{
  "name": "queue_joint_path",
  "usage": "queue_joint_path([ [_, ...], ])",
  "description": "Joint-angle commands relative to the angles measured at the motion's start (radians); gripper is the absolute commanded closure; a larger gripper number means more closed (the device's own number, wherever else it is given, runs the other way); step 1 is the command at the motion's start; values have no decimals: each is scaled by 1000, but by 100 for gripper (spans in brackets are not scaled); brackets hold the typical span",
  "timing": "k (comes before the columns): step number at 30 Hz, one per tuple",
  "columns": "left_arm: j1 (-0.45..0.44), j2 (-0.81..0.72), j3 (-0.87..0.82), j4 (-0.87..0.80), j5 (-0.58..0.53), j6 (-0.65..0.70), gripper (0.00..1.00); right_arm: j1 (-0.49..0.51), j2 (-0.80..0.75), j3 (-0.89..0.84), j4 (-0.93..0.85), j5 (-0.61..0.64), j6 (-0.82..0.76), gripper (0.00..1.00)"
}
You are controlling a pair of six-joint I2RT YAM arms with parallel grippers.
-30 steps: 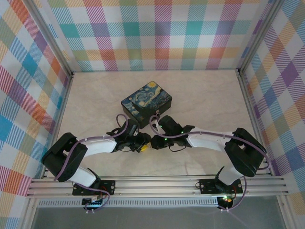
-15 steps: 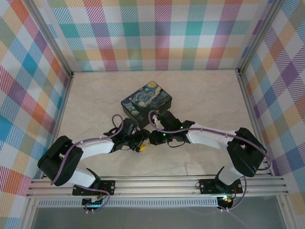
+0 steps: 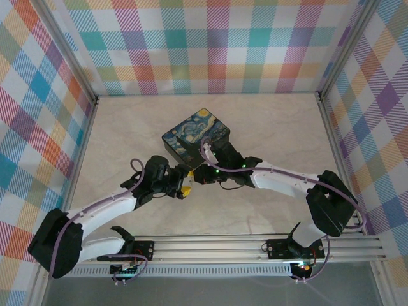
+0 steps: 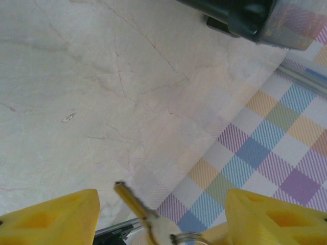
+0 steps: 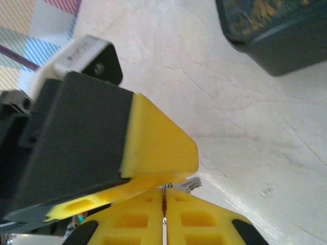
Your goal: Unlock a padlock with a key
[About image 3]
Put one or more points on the black box with painting print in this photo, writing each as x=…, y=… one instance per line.
x=194, y=127

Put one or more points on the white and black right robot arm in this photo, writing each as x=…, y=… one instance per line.
x=287, y=183

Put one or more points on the left controller board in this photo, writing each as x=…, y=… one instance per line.
x=124, y=270

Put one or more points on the controller board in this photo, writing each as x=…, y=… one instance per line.
x=124, y=270
x=303, y=267

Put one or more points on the right controller board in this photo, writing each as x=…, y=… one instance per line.
x=303, y=267

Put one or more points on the long aluminium base rail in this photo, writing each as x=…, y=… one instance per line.
x=207, y=248

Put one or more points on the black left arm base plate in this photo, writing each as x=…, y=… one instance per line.
x=145, y=250

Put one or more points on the aluminium side floor rail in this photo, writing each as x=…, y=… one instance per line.
x=335, y=143
x=84, y=143

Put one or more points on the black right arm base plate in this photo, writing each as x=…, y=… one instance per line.
x=277, y=248

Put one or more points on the aluminium frame post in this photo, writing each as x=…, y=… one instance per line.
x=348, y=48
x=382, y=287
x=72, y=54
x=38, y=287

